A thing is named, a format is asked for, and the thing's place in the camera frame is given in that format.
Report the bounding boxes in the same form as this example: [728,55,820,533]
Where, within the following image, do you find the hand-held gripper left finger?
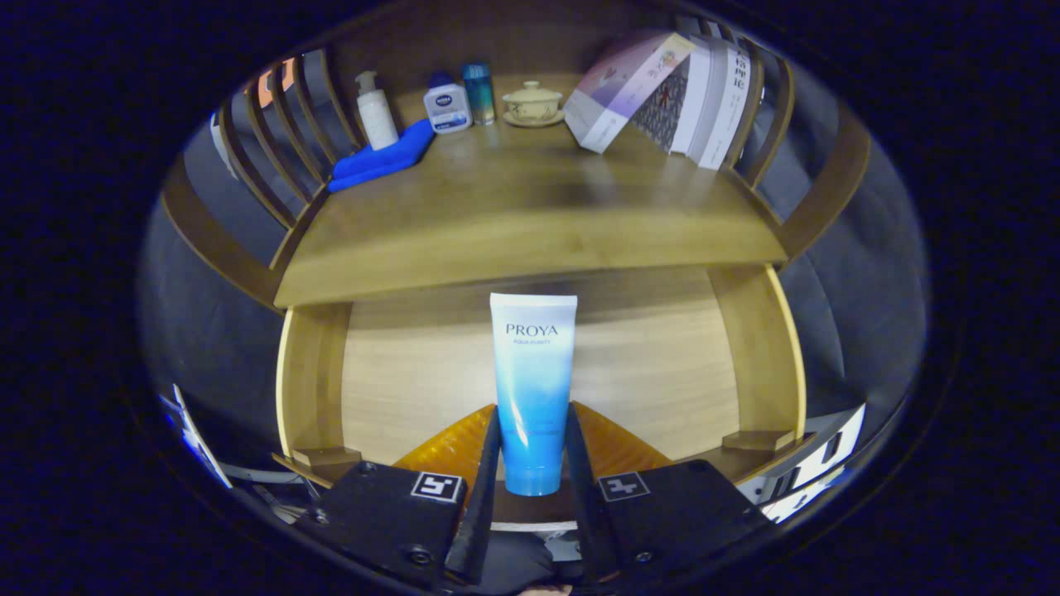
[291,403,504,595]

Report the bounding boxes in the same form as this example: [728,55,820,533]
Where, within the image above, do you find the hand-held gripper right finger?
[566,401,771,590]

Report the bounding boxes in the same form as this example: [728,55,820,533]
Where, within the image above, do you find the blue white cosmetic tube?
[489,292,579,497]

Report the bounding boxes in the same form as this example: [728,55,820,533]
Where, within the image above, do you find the wooden drawer with black knob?
[272,263,817,532]

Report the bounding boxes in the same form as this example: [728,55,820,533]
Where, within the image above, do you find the wooden countertop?
[273,74,788,309]

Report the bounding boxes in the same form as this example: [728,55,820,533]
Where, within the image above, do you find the wooden cabinet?
[161,0,875,311]

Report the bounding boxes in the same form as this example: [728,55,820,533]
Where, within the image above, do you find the blue folded cloth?
[327,118,436,194]

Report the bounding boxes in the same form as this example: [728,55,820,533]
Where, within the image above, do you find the white lotion bottle blue cap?
[422,73,475,135]

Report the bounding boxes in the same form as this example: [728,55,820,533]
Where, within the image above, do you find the white spray bottle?
[354,70,400,151]

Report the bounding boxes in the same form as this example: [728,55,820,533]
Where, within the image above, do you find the beige lidded teacup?
[502,80,566,128]

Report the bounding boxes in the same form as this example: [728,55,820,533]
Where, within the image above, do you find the teal bottle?
[461,62,497,127]

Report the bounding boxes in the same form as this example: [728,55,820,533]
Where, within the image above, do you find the dark patterned book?
[629,56,692,155]

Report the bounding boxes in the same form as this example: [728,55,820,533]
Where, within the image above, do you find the purple white book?
[563,31,698,155]

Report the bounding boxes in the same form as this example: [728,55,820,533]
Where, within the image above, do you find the plain white book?
[669,35,717,160]

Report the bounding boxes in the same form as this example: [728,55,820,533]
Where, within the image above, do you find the white book with black lettering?
[698,41,756,171]

